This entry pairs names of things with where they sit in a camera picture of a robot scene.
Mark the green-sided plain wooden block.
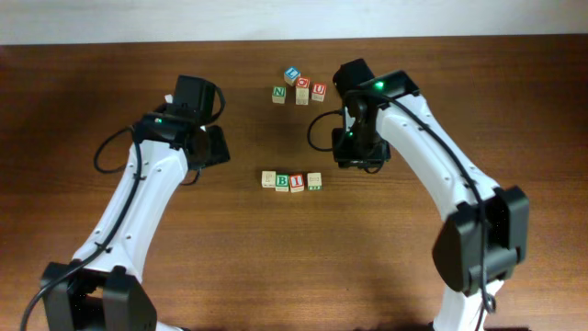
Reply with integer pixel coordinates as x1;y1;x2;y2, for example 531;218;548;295
307;172;322;191

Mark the yellow-sided plain wooden block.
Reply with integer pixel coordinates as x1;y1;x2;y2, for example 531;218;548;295
261;170;277;188

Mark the red I wooden block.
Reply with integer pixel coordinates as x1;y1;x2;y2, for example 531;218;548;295
288;174;305;193

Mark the green B wooden block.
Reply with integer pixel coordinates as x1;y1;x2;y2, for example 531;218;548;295
275;174;289;192

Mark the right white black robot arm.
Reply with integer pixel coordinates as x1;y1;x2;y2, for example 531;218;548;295
331;59;530;330

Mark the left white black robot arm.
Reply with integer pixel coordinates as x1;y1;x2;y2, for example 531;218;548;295
20;75;230;330

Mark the red U wooden block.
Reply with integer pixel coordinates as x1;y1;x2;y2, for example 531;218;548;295
311;83;327;102

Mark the red C wooden block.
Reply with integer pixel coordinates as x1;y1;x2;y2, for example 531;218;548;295
295;76;310;105

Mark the green N wooden block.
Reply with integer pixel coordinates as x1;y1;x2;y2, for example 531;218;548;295
272;86;287;104

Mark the blue L wooden block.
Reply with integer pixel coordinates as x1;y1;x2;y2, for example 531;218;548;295
284;66;300;86

